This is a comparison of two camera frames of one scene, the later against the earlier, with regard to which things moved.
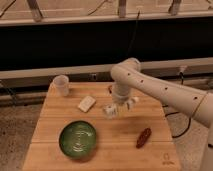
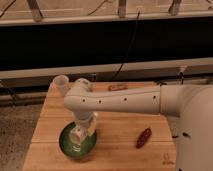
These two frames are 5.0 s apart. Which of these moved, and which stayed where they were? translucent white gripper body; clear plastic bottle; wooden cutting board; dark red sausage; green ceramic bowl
Moved: translucent white gripper body; clear plastic bottle
Stayed: green ceramic bowl; wooden cutting board; dark red sausage
